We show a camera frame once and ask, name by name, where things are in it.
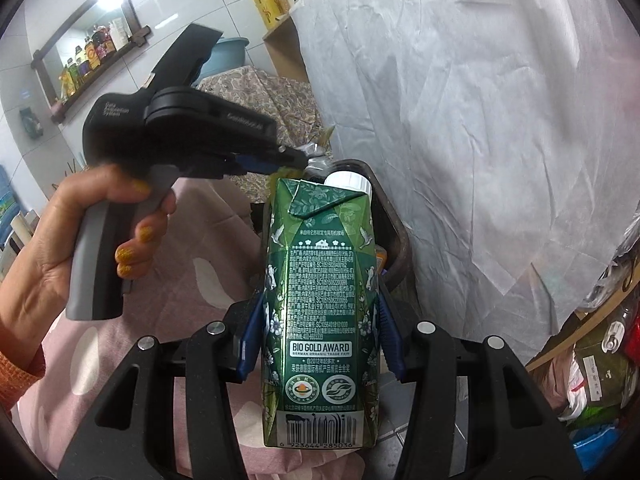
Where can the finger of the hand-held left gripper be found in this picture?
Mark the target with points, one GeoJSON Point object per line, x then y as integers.
{"type": "Point", "coordinates": [257, 165]}
{"type": "Point", "coordinates": [295, 156]}

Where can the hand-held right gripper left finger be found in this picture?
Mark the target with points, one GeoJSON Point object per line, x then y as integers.
{"type": "Point", "coordinates": [250, 342]}

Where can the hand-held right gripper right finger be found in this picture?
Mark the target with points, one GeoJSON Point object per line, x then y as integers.
{"type": "Point", "coordinates": [387, 342]}

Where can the plastic wrapper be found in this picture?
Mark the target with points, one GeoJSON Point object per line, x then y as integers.
{"type": "Point", "coordinates": [317, 157]}

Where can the green milk carton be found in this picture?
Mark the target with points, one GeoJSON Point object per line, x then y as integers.
{"type": "Point", "coordinates": [320, 285]}

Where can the dark brown trash bin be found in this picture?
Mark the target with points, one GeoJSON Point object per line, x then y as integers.
{"type": "Point", "coordinates": [395, 240]}

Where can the person's left forearm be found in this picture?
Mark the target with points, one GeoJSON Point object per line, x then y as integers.
{"type": "Point", "coordinates": [15, 370]}

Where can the person's left hand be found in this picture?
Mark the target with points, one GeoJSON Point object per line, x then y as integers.
{"type": "Point", "coordinates": [45, 250]}

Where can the floral patterned cloth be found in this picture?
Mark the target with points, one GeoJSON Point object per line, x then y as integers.
{"type": "Point", "coordinates": [280, 95]}

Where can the light blue plastic basin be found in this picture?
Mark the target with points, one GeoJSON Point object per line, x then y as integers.
{"type": "Point", "coordinates": [230, 55]}

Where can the pink polka dot tablecloth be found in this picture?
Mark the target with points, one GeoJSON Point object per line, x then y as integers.
{"type": "Point", "coordinates": [200, 270]}

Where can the wooden cabinet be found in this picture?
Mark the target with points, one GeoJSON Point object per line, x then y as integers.
{"type": "Point", "coordinates": [285, 50]}

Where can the row of bottles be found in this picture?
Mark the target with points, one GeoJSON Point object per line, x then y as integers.
{"type": "Point", "coordinates": [95, 55]}

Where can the white cloth cover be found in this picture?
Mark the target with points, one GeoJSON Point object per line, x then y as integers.
{"type": "Point", "coordinates": [475, 135]}

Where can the wooden wall shelf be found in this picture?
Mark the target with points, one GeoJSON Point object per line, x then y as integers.
{"type": "Point", "coordinates": [105, 60]}

